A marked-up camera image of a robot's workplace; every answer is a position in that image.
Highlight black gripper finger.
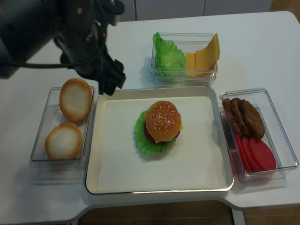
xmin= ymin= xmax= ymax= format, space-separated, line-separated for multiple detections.
xmin=97 ymin=59 xmax=126 ymax=96

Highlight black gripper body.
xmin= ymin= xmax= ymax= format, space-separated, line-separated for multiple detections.
xmin=54 ymin=20 xmax=112 ymax=81

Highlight sesame top bun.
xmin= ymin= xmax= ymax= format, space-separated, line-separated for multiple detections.
xmin=145 ymin=100 xmax=178 ymax=141

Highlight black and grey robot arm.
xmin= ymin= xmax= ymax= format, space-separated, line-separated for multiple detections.
xmin=0 ymin=0 xmax=126 ymax=95

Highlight green lettuce leaf in container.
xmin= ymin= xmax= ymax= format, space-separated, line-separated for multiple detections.
xmin=153 ymin=32 xmax=186 ymax=76

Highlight clear lettuce and cheese container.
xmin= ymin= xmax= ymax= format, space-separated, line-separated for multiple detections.
xmin=151 ymin=32 xmax=218 ymax=85

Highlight green lettuce on burger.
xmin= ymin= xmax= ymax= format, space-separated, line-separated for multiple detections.
xmin=134 ymin=110 xmax=176 ymax=155

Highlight small orange cheese slice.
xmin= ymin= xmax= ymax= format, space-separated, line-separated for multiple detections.
xmin=185 ymin=52 xmax=195 ymax=69

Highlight yellow cheese on burger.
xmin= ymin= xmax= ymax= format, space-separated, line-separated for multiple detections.
xmin=154 ymin=125 xmax=183 ymax=144

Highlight leaning yellow cheese slices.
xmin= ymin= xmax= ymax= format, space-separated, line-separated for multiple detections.
xmin=195 ymin=33 xmax=220 ymax=70

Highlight upright bun half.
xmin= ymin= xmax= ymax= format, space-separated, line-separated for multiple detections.
xmin=60 ymin=78 xmax=93 ymax=122

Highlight red tomato on burger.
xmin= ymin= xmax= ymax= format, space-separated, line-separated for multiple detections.
xmin=143 ymin=122 xmax=156 ymax=144

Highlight brown patty on burger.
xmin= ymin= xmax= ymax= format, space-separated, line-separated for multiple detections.
xmin=163 ymin=112 xmax=183 ymax=142

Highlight front right bun half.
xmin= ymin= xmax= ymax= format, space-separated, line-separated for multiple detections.
xmin=45 ymin=123 xmax=83 ymax=160

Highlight clear bun container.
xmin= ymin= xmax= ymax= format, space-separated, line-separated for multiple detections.
xmin=30 ymin=85 xmax=96 ymax=162

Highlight white rectangular serving tray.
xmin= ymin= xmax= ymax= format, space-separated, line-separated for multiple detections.
xmin=86 ymin=86 xmax=234 ymax=194

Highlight brown meat patty left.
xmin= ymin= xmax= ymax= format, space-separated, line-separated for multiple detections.
xmin=222 ymin=98 xmax=243 ymax=138

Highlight brown meat patty middle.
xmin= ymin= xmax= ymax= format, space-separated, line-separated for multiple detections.
xmin=231 ymin=97 xmax=252 ymax=138

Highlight red tomato slice middle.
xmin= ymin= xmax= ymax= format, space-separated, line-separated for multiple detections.
xmin=241 ymin=137 xmax=260 ymax=173

